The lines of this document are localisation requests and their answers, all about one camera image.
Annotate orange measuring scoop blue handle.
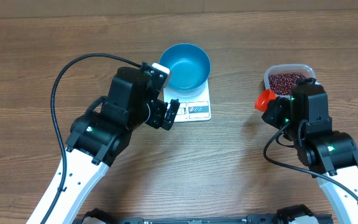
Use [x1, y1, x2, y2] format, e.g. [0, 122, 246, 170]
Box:
[254, 89, 277, 112]

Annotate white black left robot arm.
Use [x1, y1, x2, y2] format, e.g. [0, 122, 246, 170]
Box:
[28, 63, 180, 223]

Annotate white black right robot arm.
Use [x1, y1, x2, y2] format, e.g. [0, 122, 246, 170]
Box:
[255, 94, 358, 223]

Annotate white digital kitchen scale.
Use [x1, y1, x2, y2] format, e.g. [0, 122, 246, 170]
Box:
[163, 81, 211, 123]

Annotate blue plastic bowl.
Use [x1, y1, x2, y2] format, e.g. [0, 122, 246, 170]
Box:
[159, 43, 211, 93]

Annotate red adzuki beans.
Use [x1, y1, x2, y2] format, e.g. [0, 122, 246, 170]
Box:
[268, 72, 306, 95]

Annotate clear plastic food container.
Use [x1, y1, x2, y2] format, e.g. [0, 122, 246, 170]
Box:
[264, 63, 316, 100]

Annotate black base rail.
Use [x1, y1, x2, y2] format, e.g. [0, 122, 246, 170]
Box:
[73, 204, 334, 224]

